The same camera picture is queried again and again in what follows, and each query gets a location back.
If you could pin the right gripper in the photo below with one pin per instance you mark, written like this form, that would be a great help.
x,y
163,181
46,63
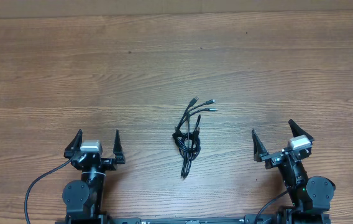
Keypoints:
x,y
274,158

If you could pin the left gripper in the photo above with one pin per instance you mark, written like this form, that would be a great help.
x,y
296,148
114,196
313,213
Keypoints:
x,y
110,163

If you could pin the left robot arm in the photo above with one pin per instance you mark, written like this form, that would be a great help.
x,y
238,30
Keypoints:
x,y
83,198

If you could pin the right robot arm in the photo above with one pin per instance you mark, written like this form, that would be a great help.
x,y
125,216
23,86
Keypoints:
x,y
310,196

